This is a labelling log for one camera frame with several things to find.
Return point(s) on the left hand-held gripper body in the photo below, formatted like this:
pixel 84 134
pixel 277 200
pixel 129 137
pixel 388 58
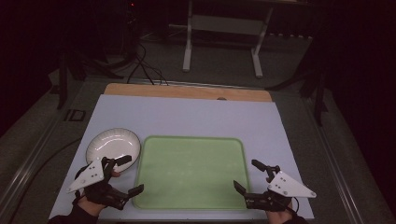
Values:
pixel 88 175

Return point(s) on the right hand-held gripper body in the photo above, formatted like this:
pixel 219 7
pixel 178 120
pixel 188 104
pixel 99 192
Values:
pixel 288 186

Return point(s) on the white ribbed plate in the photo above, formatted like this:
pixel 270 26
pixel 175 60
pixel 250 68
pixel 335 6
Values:
pixel 112 146

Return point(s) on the green tray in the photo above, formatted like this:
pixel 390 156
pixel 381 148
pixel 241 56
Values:
pixel 191 172

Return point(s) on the person's left hand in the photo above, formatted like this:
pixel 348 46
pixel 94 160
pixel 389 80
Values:
pixel 89 207

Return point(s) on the person's right hand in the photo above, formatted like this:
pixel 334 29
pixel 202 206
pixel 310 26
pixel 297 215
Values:
pixel 278 216

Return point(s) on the black floor socket box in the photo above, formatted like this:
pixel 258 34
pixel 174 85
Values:
pixel 75 115

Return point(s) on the light blue table mat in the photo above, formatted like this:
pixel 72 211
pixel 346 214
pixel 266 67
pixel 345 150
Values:
pixel 193 118

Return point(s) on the black tripod stand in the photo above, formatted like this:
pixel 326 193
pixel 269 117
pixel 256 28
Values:
pixel 319 93
pixel 63 81

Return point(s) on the wooden board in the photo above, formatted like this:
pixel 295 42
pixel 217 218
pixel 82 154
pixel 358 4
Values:
pixel 186 92

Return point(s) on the white metal stand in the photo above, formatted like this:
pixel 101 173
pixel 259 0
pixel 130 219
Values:
pixel 186 46

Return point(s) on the metal floor rail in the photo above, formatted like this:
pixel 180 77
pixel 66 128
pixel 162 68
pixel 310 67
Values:
pixel 337 168
pixel 28 165

